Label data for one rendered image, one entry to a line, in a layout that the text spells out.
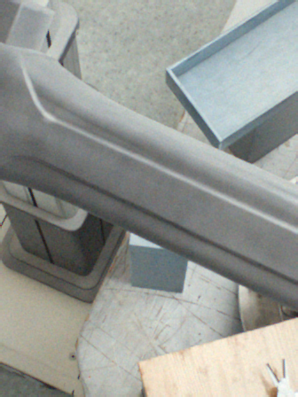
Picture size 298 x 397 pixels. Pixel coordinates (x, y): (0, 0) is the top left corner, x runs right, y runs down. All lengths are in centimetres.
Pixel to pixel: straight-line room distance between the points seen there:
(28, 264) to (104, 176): 154
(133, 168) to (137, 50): 198
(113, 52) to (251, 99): 115
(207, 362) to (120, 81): 130
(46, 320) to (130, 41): 72
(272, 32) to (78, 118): 89
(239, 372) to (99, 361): 33
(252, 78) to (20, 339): 87
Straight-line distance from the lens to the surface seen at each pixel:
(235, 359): 122
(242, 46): 136
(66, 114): 50
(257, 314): 150
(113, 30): 249
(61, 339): 204
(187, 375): 122
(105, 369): 150
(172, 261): 133
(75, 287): 202
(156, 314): 151
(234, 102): 133
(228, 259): 48
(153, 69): 245
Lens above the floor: 227
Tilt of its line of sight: 74 degrees down
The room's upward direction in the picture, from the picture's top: 1 degrees clockwise
